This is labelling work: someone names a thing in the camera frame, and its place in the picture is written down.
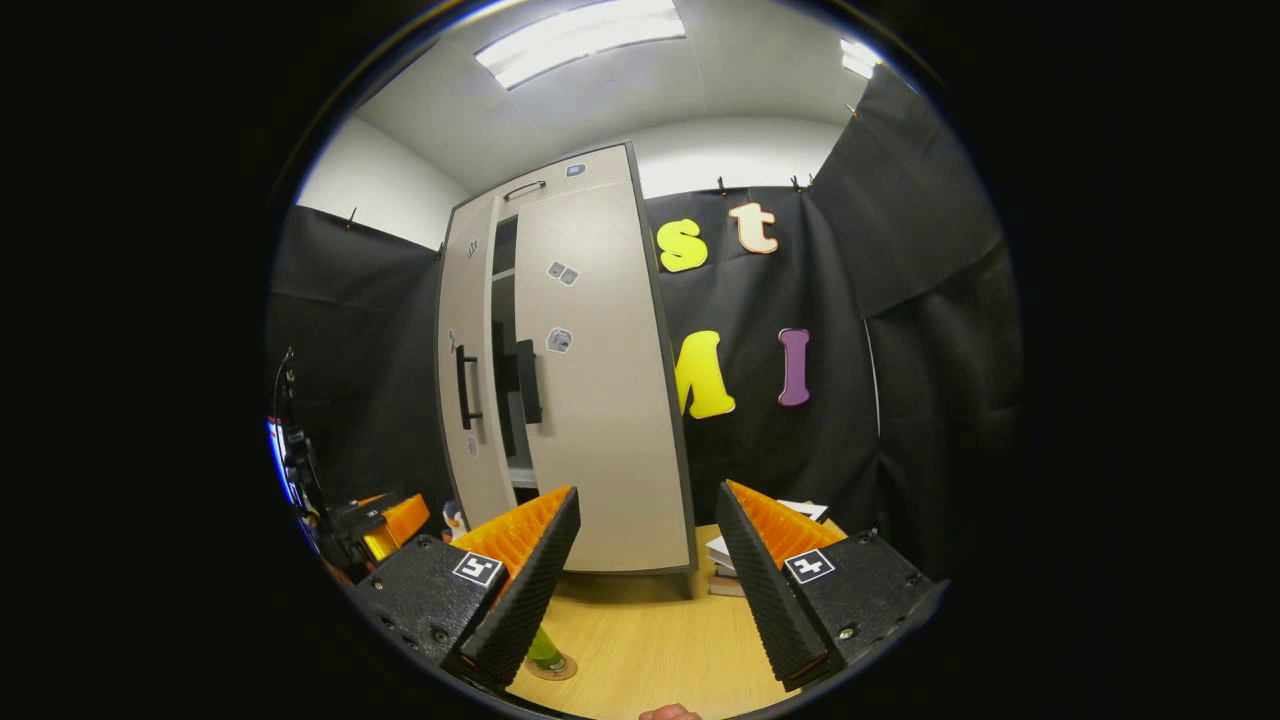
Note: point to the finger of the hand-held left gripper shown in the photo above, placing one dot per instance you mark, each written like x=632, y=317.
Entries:
x=408, y=520

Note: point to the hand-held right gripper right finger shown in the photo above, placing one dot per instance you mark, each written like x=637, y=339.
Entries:
x=765, y=600

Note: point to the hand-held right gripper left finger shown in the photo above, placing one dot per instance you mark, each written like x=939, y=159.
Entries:
x=525, y=600

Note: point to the green label bottle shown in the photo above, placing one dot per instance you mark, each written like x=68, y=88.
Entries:
x=545, y=650

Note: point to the round cork coaster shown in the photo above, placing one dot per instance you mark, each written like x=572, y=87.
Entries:
x=562, y=670

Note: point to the grey cabinet door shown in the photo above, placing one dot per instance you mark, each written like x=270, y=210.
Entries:
x=465, y=300
x=610, y=400

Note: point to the grey cabinet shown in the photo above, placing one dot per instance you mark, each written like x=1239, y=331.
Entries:
x=505, y=300

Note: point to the grey cabinet drawer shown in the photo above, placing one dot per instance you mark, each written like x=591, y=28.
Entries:
x=590, y=185

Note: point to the white orange plush toy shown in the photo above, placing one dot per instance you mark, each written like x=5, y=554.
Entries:
x=455, y=520

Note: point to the stack of books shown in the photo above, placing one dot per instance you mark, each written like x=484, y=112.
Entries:
x=725, y=560

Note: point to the black backdrop cloth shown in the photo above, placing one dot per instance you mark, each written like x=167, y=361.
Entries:
x=900, y=350

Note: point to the long ceiling light panel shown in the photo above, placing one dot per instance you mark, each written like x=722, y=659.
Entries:
x=580, y=40

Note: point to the small ceiling light panel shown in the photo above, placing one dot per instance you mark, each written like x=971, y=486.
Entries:
x=858, y=58

